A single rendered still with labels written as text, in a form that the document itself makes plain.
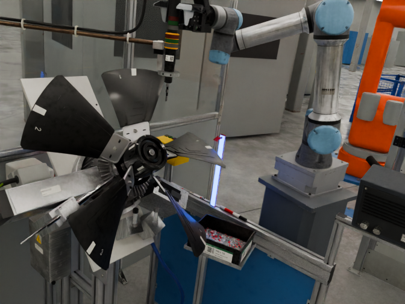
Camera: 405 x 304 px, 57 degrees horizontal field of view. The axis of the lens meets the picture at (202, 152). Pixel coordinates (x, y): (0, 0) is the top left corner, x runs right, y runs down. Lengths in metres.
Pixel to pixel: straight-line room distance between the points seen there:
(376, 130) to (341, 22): 3.51
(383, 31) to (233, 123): 2.16
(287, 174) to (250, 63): 3.76
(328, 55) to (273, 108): 4.47
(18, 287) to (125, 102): 1.20
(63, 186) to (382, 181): 0.95
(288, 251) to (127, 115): 0.79
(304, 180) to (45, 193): 0.98
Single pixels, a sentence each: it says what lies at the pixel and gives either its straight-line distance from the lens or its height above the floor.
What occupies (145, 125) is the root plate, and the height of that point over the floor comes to 1.28.
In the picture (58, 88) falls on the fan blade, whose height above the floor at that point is 1.40.
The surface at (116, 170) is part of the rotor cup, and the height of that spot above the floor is 1.15.
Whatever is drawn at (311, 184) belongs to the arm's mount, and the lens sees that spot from 1.57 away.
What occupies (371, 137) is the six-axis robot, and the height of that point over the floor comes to 0.54.
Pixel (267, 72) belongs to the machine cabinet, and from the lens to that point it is 5.54.
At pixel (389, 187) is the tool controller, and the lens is 1.24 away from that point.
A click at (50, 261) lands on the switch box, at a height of 0.72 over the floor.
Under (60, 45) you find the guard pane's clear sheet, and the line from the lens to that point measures 1.81.
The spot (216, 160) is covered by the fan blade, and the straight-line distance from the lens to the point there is 1.39.
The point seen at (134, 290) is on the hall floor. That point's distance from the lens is 2.51.
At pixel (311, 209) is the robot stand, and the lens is 1.51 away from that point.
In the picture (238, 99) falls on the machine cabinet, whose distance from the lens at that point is 5.30.
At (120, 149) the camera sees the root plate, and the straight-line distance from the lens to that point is 1.19.
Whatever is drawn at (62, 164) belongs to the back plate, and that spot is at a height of 1.12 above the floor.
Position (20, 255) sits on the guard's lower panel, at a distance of 2.06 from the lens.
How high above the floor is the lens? 1.64
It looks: 20 degrees down
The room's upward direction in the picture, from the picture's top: 7 degrees clockwise
